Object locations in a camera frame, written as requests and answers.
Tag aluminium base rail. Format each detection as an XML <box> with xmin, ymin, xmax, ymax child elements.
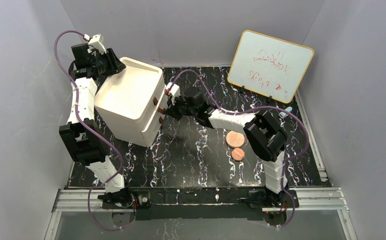
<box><xmin>52</xmin><ymin>187</ymin><xmax>349</xmax><ymax>212</ymax></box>

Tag brown middle drawer handle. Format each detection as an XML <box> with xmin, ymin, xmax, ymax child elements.
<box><xmin>157</xmin><ymin>107</ymin><xmax>166</xmax><ymax>115</ymax></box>

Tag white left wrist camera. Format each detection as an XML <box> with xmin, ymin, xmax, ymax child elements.
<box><xmin>83</xmin><ymin>34</ymin><xmax>107</xmax><ymax>54</ymax></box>

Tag white three-drawer organizer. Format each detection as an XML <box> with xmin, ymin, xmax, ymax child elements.
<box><xmin>94</xmin><ymin>57</ymin><xmax>167</xmax><ymax>147</ymax></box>

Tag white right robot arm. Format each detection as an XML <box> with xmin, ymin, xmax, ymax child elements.
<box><xmin>164</xmin><ymin>83</ymin><xmax>287</xmax><ymax>194</ymax></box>

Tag large round pink compact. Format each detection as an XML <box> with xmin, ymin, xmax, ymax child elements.
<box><xmin>225</xmin><ymin>131</ymin><xmax>245</xmax><ymax>149</ymax></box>

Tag small round pink compact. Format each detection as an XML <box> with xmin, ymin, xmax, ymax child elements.
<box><xmin>231</xmin><ymin>148</ymin><xmax>245</xmax><ymax>162</ymax></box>

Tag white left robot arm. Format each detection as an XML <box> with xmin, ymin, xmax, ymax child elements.
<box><xmin>59</xmin><ymin>40</ymin><xmax>126</xmax><ymax>194</ymax></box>

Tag whiteboard with yellow frame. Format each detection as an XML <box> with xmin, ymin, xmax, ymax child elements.
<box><xmin>227</xmin><ymin>30</ymin><xmax>315</xmax><ymax>104</ymax></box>

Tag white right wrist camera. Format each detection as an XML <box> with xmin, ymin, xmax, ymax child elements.
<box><xmin>165</xmin><ymin>82</ymin><xmax>180</xmax><ymax>106</ymax></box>

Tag white top drawer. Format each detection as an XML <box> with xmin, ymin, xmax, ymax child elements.
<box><xmin>136</xmin><ymin>73</ymin><xmax>164</xmax><ymax>111</ymax></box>

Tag light blue eraser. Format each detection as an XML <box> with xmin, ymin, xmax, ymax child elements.
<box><xmin>279</xmin><ymin>106</ymin><xmax>293</xmax><ymax>119</ymax></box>

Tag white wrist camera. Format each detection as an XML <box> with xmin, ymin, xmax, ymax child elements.
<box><xmin>83</xmin><ymin>34</ymin><xmax>107</xmax><ymax>54</ymax></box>
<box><xmin>165</xmin><ymin>82</ymin><xmax>180</xmax><ymax>106</ymax></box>

